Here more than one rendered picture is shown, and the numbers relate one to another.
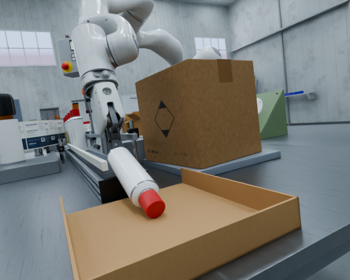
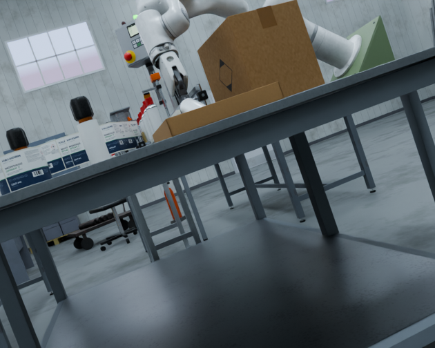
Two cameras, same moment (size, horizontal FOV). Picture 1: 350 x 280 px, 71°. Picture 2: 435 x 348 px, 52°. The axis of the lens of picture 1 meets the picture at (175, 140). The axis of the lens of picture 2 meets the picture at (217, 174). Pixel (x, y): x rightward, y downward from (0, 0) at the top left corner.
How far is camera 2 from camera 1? 0.74 m
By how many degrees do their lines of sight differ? 14
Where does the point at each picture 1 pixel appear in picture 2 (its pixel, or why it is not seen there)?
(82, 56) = (147, 37)
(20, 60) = (54, 74)
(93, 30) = (150, 14)
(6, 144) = (92, 145)
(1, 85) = (38, 117)
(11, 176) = not seen: hidden behind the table
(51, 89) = (105, 107)
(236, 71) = (279, 14)
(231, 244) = (236, 105)
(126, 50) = (178, 23)
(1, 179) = not seen: hidden behind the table
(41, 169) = not seen: hidden behind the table
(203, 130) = (255, 73)
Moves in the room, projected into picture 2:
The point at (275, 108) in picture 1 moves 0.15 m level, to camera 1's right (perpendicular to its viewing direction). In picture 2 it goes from (373, 41) to (412, 26)
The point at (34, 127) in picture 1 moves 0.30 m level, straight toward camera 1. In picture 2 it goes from (110, 130) to (113, 120)
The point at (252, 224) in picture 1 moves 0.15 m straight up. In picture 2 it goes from (247, 97) to (223, 28)
